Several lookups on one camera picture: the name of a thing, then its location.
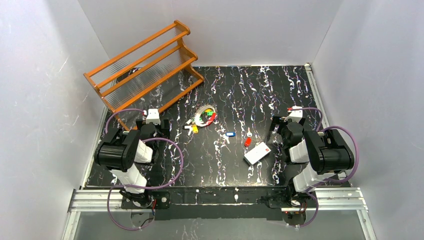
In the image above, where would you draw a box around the metal key organizer ring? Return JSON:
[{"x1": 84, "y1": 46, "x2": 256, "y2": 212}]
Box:
[{"x1": 193, "y1": 104, "x2": 218, "y2": 128}]

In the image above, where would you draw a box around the blue key tag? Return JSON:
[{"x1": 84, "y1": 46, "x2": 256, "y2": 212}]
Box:
[{"x1": 224, "y1": 132, "x2": 236, "y2": 144}]

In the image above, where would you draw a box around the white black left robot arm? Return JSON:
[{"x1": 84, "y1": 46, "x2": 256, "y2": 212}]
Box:
[{"x1": 94, "y1": 119, "x2": 170, "y2": 198}]

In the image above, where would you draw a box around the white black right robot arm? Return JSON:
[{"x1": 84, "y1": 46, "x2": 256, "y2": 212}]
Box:
[{"x1": 269, "y1": 116, "x2": 359, "y2": 201}]

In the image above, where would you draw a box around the white card box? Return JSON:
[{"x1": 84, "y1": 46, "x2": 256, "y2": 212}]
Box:
[{"x1": 243, "y1": 142, "x2": 271, "y2": 166}]

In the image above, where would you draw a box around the red tag key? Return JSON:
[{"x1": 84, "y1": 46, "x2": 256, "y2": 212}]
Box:
[{"x1": 244, "y1": 127, "x2": 253, "y2": 148}]

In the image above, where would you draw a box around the yellow tag key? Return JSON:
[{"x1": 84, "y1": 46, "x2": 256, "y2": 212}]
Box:
[{"x1": 183, "y1": 119, "x2": 199, "y2": 136}]

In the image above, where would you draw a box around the orange wooden shelf rack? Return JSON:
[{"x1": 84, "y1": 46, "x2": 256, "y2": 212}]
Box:
[{"x1": 84, "y1": 20, "x2": 204, "y2": 130}]

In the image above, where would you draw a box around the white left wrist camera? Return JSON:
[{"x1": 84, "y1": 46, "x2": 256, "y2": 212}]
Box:
[{"x1": 145, "y1": 108, "x2": 161, "y2": 126}]

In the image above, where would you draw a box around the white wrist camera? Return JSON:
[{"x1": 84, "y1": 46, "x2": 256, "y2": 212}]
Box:
[
  {"x1": 284, "y1": 105, "x2": 303, "y2": 123},
  {"x1": 145, "y1": 108, "x2": 161, "y2": 126}
]

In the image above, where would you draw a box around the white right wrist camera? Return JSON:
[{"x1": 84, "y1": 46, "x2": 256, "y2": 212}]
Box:
[{"x1": 284, "y1": 105, "x2": 303, "y2": 123}]

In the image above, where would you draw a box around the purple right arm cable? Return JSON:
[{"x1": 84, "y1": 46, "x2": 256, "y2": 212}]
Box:
[{"x1": 291, "y1": 106, "x2": 360, "y2": 229}]

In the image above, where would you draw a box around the aluminium front rail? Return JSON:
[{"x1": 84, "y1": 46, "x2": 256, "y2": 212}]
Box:
[{"x1": 68, "y1": 187, "x2": 368, "y2": 212}]

